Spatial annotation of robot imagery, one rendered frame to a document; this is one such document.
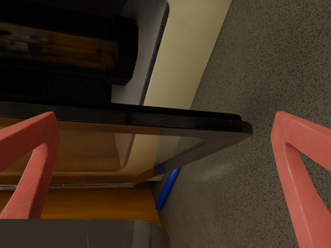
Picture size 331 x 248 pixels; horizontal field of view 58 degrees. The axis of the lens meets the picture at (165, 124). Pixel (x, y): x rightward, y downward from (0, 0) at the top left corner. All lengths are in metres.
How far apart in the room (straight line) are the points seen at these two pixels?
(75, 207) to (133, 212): 0.10
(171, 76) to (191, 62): 0.03
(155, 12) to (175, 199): 0.27
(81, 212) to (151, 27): 0.30
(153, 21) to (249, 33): 0.12
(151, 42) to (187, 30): 0.05
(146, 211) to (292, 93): 0.34
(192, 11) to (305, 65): 0.15
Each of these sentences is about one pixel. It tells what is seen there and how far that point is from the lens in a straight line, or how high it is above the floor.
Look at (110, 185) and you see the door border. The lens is 0.48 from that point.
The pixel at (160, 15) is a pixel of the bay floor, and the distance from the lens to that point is 0.37.
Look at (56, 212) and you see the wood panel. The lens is 0.51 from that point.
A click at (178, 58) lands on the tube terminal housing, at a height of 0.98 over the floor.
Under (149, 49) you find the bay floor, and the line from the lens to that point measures 0.38.
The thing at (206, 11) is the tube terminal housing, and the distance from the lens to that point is 0.37.
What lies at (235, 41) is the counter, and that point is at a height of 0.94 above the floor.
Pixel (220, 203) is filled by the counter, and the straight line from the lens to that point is 0.36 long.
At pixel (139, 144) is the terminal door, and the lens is 0.22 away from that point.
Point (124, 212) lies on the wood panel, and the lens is 0.52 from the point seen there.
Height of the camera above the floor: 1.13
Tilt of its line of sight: 22 degrees down
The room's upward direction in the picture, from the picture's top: 86 degrees counter-clockwise
